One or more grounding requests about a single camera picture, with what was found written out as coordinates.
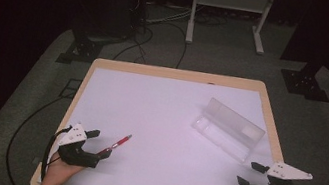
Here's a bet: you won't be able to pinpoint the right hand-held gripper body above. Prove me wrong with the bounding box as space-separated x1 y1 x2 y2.
249 157 315 185

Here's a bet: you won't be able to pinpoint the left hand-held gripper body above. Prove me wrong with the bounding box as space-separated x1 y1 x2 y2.
53 120 106 171

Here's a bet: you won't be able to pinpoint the red pen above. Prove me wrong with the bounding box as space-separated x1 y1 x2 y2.
98 129 133 161

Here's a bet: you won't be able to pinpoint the clear plastic pencil case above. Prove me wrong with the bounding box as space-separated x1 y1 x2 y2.
186 94 272 167

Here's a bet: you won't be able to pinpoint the person's left hand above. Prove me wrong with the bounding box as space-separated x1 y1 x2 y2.
38 148 88 185

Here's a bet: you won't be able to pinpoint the white table mat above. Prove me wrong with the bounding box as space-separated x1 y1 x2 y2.
49 59 294 185

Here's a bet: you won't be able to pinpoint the black stand base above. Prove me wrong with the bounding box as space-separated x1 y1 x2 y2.
276 57 329 104
55 32 105 70

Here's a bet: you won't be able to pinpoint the white metal stand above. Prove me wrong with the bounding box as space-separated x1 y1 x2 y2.
184 0 277 58

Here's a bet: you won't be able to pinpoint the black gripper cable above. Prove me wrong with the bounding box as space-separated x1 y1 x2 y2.
38 122 74 185

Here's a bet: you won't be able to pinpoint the black floor cable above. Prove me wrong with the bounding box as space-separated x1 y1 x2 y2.
0 87 69 185
111 13 192 72

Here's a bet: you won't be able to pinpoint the white floor cables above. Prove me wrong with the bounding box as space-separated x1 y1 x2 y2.
143 0 195 32

